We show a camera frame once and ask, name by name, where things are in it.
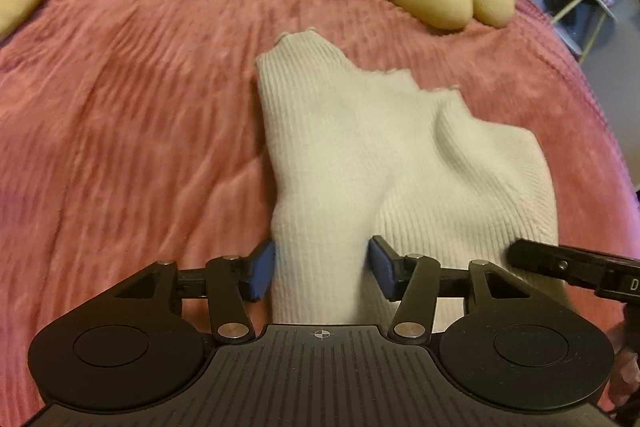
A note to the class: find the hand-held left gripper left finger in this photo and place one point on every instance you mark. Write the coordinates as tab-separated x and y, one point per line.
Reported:
267	268

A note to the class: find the person's right hand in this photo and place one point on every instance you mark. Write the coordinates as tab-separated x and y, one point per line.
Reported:
631	357

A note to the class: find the pink ribbed blanket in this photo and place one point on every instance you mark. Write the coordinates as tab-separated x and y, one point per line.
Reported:
135	117

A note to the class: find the white ribbed knit sweater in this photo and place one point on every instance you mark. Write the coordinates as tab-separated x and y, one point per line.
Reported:
380	147

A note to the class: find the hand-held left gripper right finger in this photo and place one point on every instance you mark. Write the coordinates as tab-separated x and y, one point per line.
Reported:
377	266

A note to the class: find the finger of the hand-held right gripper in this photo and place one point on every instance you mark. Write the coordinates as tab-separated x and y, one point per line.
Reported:
550	259

